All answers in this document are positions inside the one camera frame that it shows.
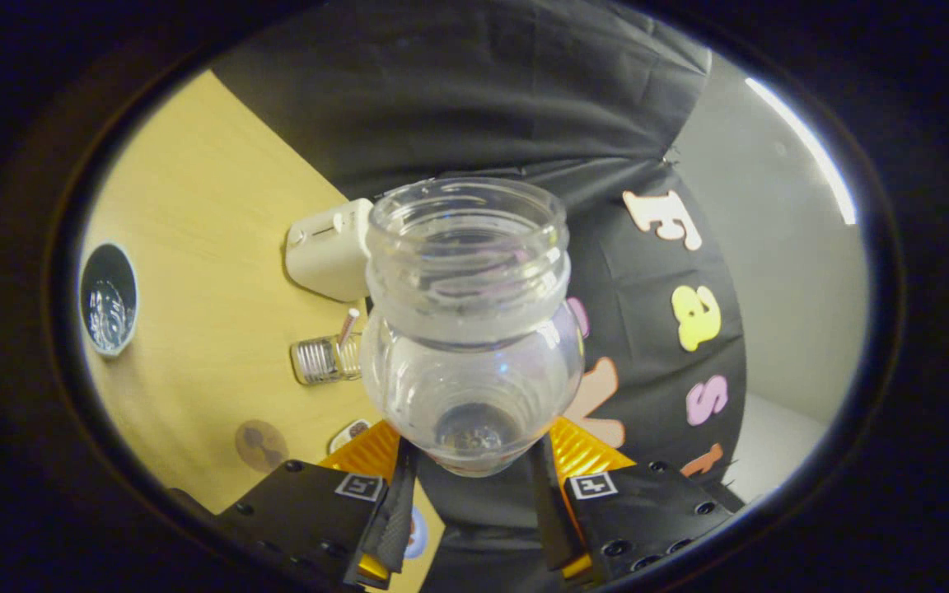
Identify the ribbed glass holder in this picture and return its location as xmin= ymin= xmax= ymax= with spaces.
xmin=290 ymin=333 xmax=364 ymax=386

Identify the round cork coaster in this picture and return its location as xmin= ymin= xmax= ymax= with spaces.
xmin=235 ymin=419 xmax=290 ymax=474

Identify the grey-green cup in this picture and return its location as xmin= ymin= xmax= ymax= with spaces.
xmin=79 ymin=241 xmax=139 ymax=357

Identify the light wooden table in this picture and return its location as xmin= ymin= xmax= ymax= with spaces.
xmin=79 ymin=70 xmax=446 ymax=593

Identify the white divided seed dish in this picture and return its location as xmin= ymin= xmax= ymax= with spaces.
xmin=328 ymin=418 xmax=373 ymax=455

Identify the clear plastic bottle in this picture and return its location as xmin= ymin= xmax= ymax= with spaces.
xmin=359 ymin=177 xmax=587 ymax=479

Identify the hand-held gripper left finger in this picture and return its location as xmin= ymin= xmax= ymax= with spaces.
xmin=170 ymin=420 xmax=419 ymax=590

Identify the white toaster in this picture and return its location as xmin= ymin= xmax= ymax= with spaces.
xmin=285 ymin=198 xmax=375 ymax=303

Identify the light blue plate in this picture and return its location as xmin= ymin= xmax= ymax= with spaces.
xmin=403 ymin=504 xmax=430 ymax=561

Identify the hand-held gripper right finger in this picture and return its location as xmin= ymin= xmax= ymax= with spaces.
xmin=534 ymin=416 xmax=746 ymax=586

